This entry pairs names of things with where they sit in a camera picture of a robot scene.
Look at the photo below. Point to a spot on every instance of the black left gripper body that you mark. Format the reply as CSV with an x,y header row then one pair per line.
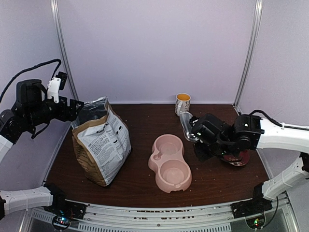
x,y
61,114

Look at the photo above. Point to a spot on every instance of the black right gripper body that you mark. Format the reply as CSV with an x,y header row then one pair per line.
x,y
216,151

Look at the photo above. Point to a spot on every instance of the silver metal scoop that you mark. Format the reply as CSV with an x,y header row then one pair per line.
x,y
187,128

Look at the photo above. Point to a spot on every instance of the brown pet food bag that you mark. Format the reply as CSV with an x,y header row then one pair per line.
x,y
101,141

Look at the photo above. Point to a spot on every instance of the pink double pet bowl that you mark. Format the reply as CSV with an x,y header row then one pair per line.
x,y
172,173

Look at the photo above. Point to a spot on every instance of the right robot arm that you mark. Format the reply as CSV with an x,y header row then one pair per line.
x,y
251,132

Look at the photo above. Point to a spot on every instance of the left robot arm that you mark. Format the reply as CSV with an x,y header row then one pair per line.
x,y
34,105

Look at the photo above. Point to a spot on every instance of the red floral saucer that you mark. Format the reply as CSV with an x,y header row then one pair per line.
x,y
241,160

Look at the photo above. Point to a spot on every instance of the floral ceramic mug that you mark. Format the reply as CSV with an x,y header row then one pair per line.
x,y
182,103

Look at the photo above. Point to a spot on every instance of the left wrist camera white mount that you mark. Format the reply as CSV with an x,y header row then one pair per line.
x,y
56,84

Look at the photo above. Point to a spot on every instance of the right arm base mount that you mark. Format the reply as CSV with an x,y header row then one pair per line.
x,y
253,211

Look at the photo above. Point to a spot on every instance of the left aluminium frame post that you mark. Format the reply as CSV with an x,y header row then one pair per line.
x,y
61,42

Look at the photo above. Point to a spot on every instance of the aluminium frame post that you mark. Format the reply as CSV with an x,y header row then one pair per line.
x,y
250,52
61,42

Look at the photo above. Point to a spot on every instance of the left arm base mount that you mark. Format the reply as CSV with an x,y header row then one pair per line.
x,y
66,216

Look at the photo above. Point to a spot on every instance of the front aluminium rail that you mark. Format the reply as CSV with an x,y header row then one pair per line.
x,y
209,218

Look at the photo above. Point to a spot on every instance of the right aluminium frame post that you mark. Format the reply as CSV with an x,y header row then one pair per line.
x,y
250,52

